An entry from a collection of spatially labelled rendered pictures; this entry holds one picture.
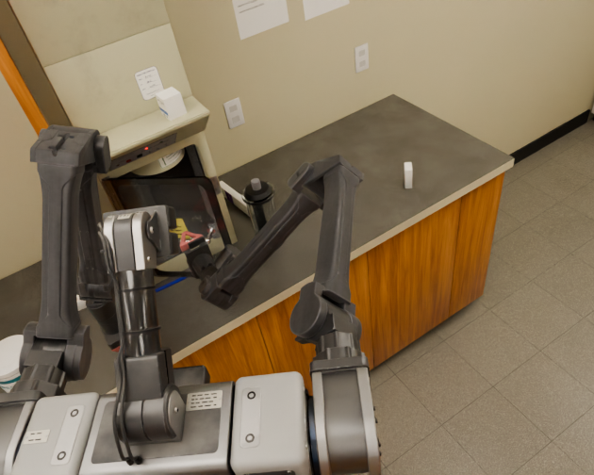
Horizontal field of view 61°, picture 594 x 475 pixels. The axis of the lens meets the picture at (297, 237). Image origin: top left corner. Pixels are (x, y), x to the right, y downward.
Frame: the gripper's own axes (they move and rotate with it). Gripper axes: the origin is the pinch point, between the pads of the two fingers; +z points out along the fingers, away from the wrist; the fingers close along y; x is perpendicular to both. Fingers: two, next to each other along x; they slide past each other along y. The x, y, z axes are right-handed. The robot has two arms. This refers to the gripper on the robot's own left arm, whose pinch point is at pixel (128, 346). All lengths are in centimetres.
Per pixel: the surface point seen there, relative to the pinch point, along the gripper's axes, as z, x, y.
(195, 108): -41, -44, 25
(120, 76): -53, -30, 33
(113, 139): -41, -21, 27
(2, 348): 0.9, 29.8, 22.9
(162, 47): -56, -42, 33
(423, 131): 17, -138, 39
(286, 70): -14, -98, 76
